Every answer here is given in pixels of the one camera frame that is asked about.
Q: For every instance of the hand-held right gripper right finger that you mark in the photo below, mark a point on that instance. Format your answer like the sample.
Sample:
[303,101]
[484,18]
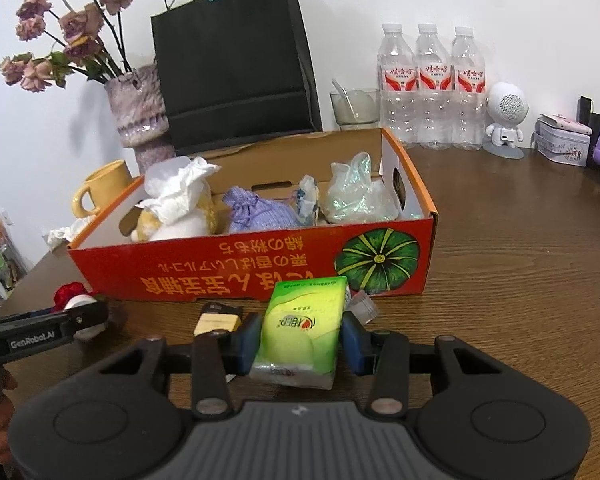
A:
[353,348]

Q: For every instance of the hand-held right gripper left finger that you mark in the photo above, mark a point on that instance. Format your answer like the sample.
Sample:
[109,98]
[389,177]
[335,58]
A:
[248,346]

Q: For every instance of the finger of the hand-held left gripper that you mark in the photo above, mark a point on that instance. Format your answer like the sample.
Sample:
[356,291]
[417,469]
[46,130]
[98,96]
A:
[87,316]

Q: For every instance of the green tissue pack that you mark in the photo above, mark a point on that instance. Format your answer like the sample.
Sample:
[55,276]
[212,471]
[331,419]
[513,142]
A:
[295,330]

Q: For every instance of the orange cardboard box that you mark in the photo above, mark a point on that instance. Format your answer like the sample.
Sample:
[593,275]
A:
[260,265]

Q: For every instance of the person's left hand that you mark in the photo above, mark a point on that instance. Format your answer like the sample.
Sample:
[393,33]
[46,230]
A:
[1,416]

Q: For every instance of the red white small toy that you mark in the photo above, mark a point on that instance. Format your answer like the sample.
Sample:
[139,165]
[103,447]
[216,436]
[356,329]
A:
[75,296]

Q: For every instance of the yellow black small block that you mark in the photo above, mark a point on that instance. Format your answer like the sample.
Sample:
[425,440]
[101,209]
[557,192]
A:
[219,321]

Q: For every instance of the clear plastic wrapper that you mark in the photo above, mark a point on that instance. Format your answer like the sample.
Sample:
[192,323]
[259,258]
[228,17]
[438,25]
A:
[364,306]

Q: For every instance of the yellow white plush toy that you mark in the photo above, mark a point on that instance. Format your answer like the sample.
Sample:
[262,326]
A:
[152,224]

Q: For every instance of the yellow mug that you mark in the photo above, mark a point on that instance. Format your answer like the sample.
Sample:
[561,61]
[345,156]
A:
[105,185]

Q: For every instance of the iridescent plastic bag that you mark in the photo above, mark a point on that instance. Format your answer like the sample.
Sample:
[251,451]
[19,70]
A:
[355,195]

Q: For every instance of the small blue white packet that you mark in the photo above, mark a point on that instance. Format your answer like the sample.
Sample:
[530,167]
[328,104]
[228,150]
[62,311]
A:
[307,200]

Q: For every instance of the large crumpled white tissue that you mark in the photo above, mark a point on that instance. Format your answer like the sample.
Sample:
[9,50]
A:
[180,185]

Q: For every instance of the purple ceramic vase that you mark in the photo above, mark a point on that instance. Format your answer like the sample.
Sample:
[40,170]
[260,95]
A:
[139,110]

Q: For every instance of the glass cup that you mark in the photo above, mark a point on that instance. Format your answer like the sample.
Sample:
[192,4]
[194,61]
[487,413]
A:
[365,107]

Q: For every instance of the clear spoon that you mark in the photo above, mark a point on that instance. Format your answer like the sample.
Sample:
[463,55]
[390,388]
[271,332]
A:
[344,95]

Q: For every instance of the clear water bottle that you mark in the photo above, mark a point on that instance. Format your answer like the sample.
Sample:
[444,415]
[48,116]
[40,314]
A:
[397,85]
[434,85]
[469,85]

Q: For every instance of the black paper bag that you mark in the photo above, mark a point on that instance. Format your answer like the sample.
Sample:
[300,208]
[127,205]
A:
[235,70]

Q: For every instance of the white robot speaker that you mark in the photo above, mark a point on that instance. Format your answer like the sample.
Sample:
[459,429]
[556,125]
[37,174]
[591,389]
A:
[507,105]

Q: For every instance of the grey tin box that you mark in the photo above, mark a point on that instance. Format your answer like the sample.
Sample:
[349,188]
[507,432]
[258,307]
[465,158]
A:
[562,147]

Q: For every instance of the dried pink roses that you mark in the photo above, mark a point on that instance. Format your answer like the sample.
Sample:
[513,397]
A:
[75,25]

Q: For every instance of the pink case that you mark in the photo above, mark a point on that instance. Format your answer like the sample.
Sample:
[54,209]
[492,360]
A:
[565,123]

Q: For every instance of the black box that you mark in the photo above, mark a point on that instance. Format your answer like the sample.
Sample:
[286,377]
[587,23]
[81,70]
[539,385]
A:
[596,125]

